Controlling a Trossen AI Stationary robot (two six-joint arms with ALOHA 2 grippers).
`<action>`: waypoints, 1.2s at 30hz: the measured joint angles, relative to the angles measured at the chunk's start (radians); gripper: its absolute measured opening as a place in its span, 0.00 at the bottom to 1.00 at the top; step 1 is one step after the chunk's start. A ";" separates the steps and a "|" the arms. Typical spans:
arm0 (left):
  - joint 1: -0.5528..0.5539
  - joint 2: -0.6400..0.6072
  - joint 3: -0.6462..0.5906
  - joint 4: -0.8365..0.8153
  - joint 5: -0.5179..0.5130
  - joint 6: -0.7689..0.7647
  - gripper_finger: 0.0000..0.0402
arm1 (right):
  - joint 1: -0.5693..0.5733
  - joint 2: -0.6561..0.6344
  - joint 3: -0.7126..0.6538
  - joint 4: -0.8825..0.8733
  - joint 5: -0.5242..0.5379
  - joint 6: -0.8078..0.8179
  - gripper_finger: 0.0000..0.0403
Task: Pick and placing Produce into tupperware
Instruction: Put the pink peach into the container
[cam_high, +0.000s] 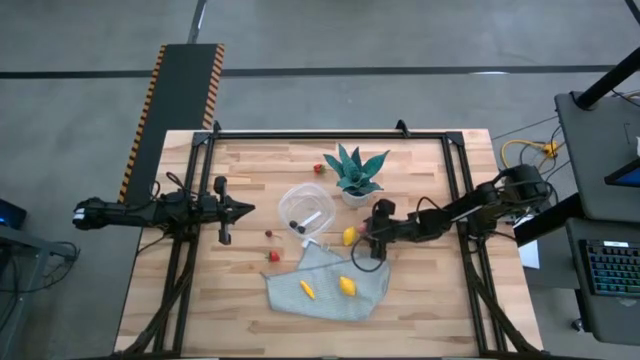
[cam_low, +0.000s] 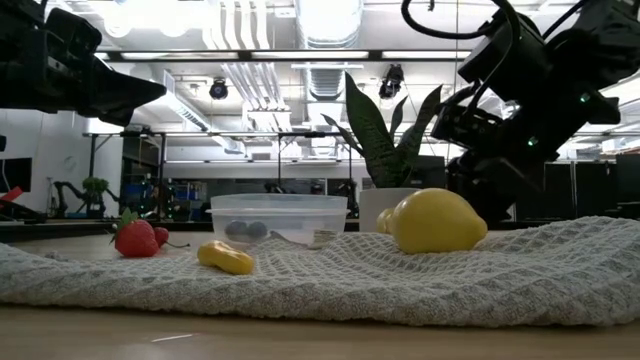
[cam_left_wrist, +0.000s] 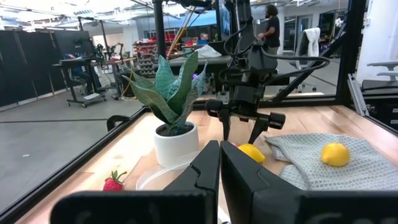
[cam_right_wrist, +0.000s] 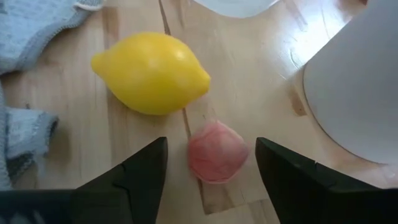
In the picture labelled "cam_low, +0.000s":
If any red toy strawberry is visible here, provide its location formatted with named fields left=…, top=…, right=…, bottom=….
left=108, top=207, right=160, bottom=259

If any black wall monitor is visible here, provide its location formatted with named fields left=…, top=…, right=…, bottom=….
left=0, top=157, right=33, bottom=194

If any background black workstation frame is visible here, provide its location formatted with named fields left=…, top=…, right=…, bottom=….
left=82, top=130, right=354, bottom=221

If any clear plastic tupperware container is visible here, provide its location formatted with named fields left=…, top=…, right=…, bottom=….
left=205, top=193, right=350, bottom=247

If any red cherry with stem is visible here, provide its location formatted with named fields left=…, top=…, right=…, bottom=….
left=152, top=226, right=191, bottom=250

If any black room partition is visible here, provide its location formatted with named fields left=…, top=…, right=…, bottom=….
left=544, top=162, right=617, bottom=221

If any small background green plant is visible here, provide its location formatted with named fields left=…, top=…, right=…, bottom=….
left=82, top=177, right=110, bottom=196

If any silver ceiling air duct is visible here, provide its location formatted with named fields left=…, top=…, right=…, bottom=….
left=294, top=0, right=364, bottom=101

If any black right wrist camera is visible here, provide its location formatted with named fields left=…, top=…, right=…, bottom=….
left=457, top=9, right=551, bottom=96

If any small yellow lemon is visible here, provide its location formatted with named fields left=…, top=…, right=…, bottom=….
left=374, top=206, right=397, bottom=236

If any large yellow lemon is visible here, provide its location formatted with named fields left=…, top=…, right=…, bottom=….
left=389, top=188, right=489, bottom=255

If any green snake plant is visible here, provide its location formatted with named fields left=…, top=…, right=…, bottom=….
left=320, top=70, right=444, bottom=190

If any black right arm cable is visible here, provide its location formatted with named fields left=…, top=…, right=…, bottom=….
left=401, top=0, right=524, bottom=41

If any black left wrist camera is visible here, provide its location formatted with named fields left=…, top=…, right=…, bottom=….
left=45, top=7, right=103, bottom=54

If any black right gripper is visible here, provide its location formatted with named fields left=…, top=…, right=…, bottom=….
left=432, top=54, right=621, bottom=226

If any black ceiling spotlight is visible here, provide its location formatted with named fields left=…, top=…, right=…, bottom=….
left=208, top=78, right=230, bottom=101
left=378, top=63, right=405, bottom=100

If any white plant pot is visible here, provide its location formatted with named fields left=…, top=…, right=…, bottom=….
left=358, top=187, right=421, bottom=234

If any grey waffle weave towel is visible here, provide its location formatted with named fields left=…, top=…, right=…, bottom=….
left=0, top=215, right=640, bottom=329

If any dark blueberry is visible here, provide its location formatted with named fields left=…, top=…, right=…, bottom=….
left=224, top=219, right=250, bottom=240
left=246, top=220, right=270, bottom=240

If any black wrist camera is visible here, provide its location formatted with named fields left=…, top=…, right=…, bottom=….
left=457, top=9, right=551, bottom=96
left=45, top=7, right=103, bottom=54

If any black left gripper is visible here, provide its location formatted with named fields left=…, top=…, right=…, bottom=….
left=0, top=19, right=168, bottom=127

